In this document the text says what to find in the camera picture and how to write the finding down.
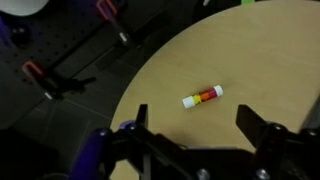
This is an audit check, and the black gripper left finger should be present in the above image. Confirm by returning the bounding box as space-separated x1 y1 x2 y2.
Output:
134 103 150 130

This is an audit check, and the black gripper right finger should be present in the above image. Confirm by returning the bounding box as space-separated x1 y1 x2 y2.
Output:
235 104 268 154

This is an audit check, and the white glue stick colourful label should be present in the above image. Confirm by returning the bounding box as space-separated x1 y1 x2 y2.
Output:
181 84 224 110

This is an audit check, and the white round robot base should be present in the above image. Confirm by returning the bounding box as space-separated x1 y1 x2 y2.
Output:
0 0 50 18

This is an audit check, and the black perforated board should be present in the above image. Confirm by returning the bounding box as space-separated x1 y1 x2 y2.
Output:
0 0 141 129

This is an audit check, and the orange-handled black clamp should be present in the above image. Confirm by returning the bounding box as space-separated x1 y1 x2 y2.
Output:
95 0 134 48
21 60 98 101

